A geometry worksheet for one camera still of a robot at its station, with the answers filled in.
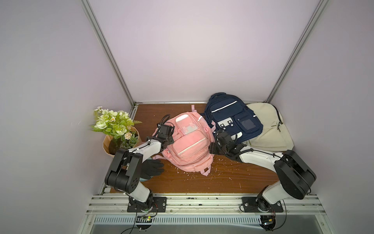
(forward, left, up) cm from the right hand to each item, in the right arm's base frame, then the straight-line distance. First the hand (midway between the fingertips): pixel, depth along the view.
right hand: (212, 141), depth 90 cm
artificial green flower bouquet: (-5, +49, +24) cm, 55 cm away
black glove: (-16, +37, -4) cm, 41 cm away
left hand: (+4, +27, -2) cm, 28 cm away
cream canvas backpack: (+9, -45, -8) cm, 47 cm away
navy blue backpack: (+27, -13, -3) cm, 30 cm away
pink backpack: (-6, +13, -1) cm, 14 cm away
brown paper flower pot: (-7, +60, +7) cm, 61 cm away
